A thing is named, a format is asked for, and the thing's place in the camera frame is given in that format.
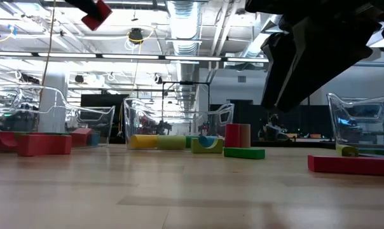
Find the black partition panel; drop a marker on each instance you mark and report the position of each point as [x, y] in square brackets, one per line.
[243, 114]

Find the light green long block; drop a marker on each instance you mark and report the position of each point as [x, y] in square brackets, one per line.
[170, 142]

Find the natural wood cylinder block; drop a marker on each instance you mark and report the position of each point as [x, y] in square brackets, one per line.
[245, 136]

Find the blue arch block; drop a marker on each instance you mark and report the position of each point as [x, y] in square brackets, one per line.
[95, 139]

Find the yellow cylinder block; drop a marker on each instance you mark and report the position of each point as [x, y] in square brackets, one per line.
[143, 142]

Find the red arch block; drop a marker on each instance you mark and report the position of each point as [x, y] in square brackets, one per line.
[4, 141]
[98, 17]

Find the red rectangular block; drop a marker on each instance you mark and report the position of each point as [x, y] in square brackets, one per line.
[44, 145]
[351, 166]

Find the red cylinder block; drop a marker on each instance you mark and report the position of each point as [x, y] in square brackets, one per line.
[232, 136]

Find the person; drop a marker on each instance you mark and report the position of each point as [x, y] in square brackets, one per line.
[273, 128]

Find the light green arch block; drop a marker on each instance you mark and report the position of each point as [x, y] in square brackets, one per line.
[200, 149]

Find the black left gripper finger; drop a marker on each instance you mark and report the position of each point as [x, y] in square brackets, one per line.
[84, 5]

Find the red chair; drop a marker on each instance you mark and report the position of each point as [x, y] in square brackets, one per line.
[146, 122]

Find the long ceiling light strip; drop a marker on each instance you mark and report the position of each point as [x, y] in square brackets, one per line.
[193, 58]
[246, 59]
[130, 56]
[66, 54]
[9, 53]

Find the clear plastic bin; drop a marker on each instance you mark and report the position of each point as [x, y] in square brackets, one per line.
[341, 124]
[130, 121]
[106, 121]

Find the green cylinder block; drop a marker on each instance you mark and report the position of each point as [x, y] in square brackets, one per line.
[189, 140]

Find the large black screen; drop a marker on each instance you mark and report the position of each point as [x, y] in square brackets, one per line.
[104, 111]

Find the small light green block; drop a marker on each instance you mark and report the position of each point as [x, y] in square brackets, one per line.
[346, 151]

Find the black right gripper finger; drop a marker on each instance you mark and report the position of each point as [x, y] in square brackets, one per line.
[279, 70]
[332, 51]

